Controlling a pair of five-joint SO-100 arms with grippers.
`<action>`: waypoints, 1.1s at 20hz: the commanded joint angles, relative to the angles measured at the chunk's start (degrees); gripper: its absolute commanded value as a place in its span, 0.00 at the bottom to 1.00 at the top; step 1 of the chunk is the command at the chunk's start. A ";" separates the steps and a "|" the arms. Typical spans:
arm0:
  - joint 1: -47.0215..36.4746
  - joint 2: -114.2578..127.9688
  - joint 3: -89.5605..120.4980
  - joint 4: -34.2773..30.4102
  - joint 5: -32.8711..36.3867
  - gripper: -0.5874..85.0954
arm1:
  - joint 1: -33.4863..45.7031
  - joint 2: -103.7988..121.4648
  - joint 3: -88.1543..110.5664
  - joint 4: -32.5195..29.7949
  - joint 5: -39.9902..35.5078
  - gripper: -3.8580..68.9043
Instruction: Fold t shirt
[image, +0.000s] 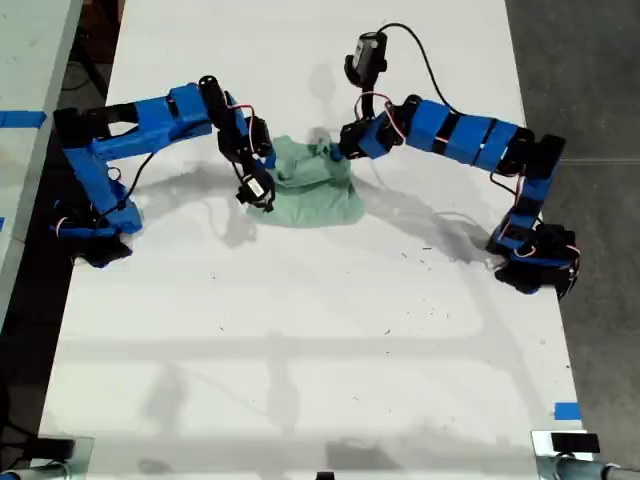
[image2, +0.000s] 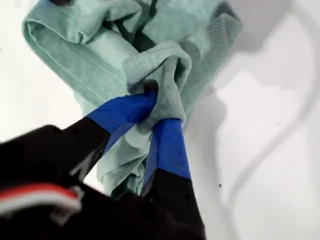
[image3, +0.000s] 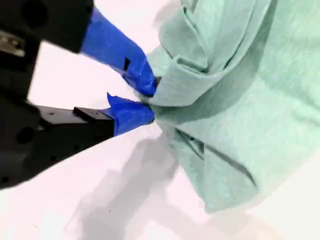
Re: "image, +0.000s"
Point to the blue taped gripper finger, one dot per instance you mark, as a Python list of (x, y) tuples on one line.
[(336, 151), (268, 156)]

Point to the pale green t-shirt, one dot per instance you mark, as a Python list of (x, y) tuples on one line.
[(310, 200)]

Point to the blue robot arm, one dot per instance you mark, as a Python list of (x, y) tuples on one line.
[(150, 120), (475, 135)]

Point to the long blue tape strip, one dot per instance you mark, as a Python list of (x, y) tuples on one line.
[(22, 119)]

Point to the white side table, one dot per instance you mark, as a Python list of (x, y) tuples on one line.
[(30, 75)]

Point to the small black clamp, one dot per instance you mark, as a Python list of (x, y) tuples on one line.
[(325, 476)]

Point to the short blue tape strip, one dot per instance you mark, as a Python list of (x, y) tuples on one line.
[(567, 411)]

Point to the small black box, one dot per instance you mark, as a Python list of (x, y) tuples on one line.
[(575, 443), (52, 449)]

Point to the black camera stalk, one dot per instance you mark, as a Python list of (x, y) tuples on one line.
[(368, 105)]

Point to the black camera box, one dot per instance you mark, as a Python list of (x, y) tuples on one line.
[(255, 190), (367, 57)]

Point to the metal corner bracket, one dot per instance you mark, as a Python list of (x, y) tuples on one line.
[(542, 450)]

